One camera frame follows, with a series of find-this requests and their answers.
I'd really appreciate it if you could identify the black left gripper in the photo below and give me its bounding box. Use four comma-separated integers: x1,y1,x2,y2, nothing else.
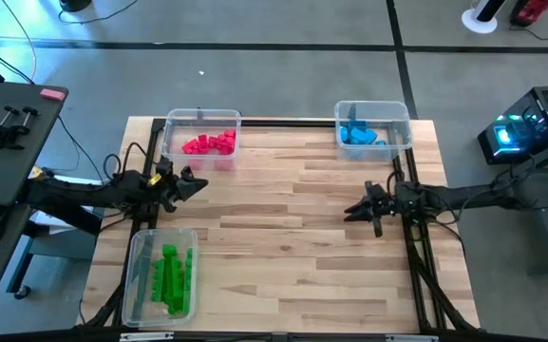
152,159,210,214

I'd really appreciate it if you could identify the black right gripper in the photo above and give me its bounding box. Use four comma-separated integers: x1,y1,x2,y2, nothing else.
343,180,398,238

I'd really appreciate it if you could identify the clear plastic bin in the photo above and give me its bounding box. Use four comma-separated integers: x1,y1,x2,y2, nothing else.
122,227,200,329
333,100,414,163
161,107,243,173

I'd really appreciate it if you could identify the pink rectangular block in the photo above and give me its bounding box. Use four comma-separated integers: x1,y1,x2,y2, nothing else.
39,86,68,103

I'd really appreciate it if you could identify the black desk top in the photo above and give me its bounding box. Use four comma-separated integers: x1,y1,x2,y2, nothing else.
0,81,69,206

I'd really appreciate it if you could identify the black computer with coloured lights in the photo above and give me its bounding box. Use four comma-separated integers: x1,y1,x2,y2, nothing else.
476,85,548,165

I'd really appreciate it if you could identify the black desk leg with caster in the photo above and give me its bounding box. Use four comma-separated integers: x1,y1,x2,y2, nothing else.
6,237,35,301

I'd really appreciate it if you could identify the black round stand base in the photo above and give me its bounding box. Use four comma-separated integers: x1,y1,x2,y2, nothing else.
58,0,93,13

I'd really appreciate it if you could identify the white round fan base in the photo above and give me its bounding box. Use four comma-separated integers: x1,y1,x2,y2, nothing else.
460,0,508,35

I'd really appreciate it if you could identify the red tool case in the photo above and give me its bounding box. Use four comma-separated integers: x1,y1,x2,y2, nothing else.
509,0,548,28

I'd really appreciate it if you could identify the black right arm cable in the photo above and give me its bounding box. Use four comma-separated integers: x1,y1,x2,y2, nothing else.
387,170,469,260

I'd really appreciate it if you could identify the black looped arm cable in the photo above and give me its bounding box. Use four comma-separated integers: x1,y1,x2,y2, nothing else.
103,141,149,181

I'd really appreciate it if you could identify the silver metal bracket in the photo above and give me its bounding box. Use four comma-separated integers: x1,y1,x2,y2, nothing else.
119,332,175,342
385,333,441,342

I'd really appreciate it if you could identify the white floor cable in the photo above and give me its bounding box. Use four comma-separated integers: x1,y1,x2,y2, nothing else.
0,0,38,86

